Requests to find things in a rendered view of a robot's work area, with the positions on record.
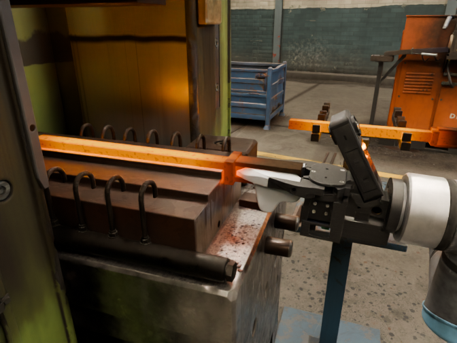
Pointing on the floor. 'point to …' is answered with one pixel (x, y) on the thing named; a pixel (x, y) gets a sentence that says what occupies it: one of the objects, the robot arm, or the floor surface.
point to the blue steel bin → (258, 90)
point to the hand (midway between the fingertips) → (247, 166)
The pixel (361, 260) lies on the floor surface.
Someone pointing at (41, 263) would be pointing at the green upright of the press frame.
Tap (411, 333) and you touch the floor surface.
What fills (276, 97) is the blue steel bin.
